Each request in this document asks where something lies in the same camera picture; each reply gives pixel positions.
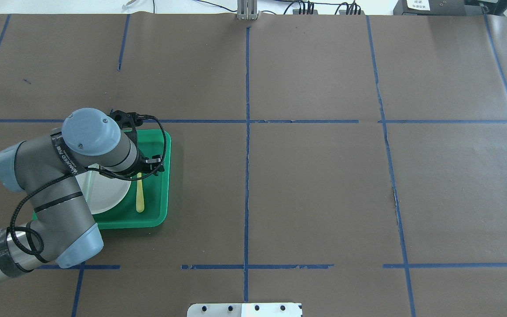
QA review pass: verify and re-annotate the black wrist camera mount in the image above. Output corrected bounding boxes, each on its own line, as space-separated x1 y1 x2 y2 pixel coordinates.
107 110 147 147

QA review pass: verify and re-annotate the white round plate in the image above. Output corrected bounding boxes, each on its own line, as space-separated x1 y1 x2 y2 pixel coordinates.
75 171 131 215

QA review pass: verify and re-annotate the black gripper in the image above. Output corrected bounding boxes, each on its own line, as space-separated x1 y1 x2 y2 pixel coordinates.
133 150 165 176

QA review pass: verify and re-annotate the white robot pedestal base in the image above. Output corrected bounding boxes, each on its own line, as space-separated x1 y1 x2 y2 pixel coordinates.
187 302 303 317

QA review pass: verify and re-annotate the aluminium frame post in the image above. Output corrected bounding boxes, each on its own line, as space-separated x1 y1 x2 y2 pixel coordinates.
236 0 259 21

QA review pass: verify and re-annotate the yellow plastic spoon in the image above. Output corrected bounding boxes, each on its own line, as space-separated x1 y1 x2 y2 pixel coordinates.
135 179 145 213

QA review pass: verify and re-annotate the black orange usb hub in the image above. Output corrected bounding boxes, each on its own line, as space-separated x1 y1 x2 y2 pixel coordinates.
292 0 364 15

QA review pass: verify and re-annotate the black control box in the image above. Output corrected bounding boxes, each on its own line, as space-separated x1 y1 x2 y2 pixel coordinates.
393 0 466 16

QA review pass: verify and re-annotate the green plastic tray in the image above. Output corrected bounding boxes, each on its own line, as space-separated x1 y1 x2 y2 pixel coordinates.
33 129 172 230

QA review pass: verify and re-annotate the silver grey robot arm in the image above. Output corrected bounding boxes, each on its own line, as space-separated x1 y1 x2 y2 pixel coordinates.
0 108 168 283

